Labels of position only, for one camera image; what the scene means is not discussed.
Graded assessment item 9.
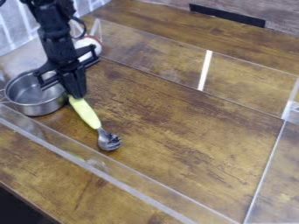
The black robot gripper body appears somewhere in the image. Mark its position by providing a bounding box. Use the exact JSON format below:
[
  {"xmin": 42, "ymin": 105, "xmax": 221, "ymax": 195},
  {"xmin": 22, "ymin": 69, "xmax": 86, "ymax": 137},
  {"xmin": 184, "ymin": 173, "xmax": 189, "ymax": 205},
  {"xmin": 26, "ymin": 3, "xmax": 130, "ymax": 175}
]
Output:
[{"xmin": 33, "ymin": 44, "xmax": 100, "ymax": 90}]

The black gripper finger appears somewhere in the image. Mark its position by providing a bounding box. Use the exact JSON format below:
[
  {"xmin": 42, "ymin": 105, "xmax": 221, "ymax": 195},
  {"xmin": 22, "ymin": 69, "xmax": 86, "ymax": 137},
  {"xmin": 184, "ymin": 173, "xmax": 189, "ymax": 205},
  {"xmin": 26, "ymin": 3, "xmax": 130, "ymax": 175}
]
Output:
[{"xmin": 57, "ymin": 66, "xmax": 86, "ymax": 99}]

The green handled metal spoon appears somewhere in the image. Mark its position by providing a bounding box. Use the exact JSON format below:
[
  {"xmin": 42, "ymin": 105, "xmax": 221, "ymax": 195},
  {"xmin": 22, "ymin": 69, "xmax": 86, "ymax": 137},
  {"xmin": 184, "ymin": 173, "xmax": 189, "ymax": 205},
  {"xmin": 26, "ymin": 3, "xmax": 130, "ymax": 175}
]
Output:
[{"xmin": 69, "ymin": 96, "xmax": 121, "ymax": 151}]

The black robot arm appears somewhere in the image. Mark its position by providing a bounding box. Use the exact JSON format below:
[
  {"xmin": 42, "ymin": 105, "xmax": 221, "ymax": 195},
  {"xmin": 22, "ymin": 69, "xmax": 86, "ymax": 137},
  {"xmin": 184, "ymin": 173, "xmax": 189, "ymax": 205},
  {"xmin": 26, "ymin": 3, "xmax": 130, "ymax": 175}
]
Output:
[{"xmin": 19, "ymin": 0, "xmax": 98, "ymax": 99}]

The white toy mushroom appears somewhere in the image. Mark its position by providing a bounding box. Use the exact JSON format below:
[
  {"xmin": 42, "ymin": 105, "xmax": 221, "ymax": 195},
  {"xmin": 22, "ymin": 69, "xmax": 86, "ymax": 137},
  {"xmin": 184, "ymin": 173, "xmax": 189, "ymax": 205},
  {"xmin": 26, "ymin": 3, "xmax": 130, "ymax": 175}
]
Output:
[{"xmin": 72, "ymin": 35, "xmax": 102, "ymax": 63}]

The small silver metal pot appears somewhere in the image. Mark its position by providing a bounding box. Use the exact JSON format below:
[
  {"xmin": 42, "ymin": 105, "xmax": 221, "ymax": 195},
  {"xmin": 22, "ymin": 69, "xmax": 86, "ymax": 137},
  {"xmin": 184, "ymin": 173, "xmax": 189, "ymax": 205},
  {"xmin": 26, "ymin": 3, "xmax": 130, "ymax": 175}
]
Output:
[{"xmin": 0, "ymin": 71, "xmax": 68, "ymax": 116}]

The clear acrylic front barrier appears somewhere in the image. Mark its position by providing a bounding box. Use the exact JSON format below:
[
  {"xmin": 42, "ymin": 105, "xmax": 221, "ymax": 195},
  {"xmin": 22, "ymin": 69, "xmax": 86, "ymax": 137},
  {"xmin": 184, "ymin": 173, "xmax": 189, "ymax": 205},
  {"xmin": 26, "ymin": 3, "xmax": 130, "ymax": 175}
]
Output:
[{"xmin": 0, "ymin": 104, "xmax": 237, "ymax": 224}]

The clear acrylic barrier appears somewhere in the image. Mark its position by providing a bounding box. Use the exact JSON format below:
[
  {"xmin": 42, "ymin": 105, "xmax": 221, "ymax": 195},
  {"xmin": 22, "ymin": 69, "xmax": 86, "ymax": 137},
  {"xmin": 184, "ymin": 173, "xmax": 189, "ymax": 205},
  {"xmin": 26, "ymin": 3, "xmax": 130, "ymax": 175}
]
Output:
[
  {"xmin": 0, "ymin": 104, "xmax": 237, "ymax": 224},
  {"xmin": 244, "ymin": 78, "xmax": 299, "ymax": 224},
  {"xmin": 89, "ymin": 18, "xmax": 299, "ymax": 123}
]

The black bar on table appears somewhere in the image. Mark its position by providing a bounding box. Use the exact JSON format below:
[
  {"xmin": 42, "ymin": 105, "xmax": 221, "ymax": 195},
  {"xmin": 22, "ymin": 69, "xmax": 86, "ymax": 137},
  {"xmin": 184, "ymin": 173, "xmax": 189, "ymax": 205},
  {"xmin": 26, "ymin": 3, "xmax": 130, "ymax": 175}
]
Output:
[{"xmin": 189, "ymin": 3, "xmax": 266, "ymax": 28}]

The clear acrylic back barrier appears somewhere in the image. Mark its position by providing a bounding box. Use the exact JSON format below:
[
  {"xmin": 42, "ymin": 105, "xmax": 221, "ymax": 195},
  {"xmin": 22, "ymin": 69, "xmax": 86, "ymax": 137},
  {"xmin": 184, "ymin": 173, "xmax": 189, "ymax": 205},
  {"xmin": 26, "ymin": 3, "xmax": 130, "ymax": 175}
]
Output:
[{"xmin": 89, "ymin": 18, "xmax": 299, "ymax": 123}]

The clear acrylic right barrier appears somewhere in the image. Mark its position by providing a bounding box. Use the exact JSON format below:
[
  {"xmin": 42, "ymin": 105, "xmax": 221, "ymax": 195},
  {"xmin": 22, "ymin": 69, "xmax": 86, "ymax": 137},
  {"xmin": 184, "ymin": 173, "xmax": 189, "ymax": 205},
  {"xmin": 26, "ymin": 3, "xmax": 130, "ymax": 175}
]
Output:
[{"xmin": 244, "ymin": 78, "xmax": 299, "ymax": 224}]

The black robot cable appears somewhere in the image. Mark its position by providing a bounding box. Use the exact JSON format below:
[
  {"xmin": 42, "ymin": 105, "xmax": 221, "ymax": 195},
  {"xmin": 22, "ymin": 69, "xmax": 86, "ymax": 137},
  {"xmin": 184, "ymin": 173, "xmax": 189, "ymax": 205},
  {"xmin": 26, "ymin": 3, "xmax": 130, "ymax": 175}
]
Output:
[{"xmin": 68, "ymin": 15, "xmax": 89, "ymax": 40}]

